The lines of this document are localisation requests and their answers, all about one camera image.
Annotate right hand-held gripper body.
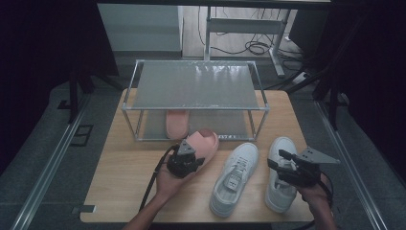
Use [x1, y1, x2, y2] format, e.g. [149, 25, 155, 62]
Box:
[286, 146, 342, 189]

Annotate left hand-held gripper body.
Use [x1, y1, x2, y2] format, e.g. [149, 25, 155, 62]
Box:
[166, 138, 201, 179]

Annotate pink slipper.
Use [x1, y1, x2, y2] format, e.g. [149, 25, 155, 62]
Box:
[183, 127, 220, 174]
[165, 109, 191, 140]

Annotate white sneaker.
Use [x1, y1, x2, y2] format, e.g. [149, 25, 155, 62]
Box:
[209, 142, 260, 219]
[264, 136, 300, 215]

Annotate metal shoe rack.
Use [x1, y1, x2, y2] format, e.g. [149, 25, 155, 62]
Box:
[121, 58, 271, 143]

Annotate person's right hand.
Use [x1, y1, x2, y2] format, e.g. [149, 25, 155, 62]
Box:
[295, 179, 330, 207]

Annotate person's left hand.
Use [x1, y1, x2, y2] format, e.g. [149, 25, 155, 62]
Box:
[154, 159, 198, 206]

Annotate black tripod stand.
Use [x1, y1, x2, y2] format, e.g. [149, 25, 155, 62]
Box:
[264, 54, 353, 130]
[57, 61, 124, 125]

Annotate white power strip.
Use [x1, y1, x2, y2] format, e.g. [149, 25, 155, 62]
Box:
[291, 72, 311, 85]

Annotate dark curtain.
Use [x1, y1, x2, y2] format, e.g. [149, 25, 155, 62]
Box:
[0, 0, 121, 175]
[328, 0, 406, 183]

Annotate black box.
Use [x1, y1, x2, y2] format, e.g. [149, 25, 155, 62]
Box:
[287, 9, 330, 59]

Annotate grey cabinet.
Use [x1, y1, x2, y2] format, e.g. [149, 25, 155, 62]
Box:
[97, 3, 185, 53]

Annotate left hand-held gripper cable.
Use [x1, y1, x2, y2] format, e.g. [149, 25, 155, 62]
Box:
[139, 144, 180, 213]

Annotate hand-held gripper cable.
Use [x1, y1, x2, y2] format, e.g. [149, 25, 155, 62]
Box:
[300, 171, 335, 230]
[139, 144, 180, 213]

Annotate right hand-held gripper cable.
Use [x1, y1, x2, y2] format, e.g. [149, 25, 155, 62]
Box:
[300, 171, 335, 230]

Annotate metal floor rail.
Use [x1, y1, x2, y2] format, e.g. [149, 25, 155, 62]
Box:
[313, 99, 390, 230]
[10, 94, 91, 230]

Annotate black floor cables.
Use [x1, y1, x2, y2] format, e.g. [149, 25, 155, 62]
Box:
[196, 6, 305, 66]

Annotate white desk frame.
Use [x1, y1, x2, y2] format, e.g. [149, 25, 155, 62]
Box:
[203, 5, 293, 79]

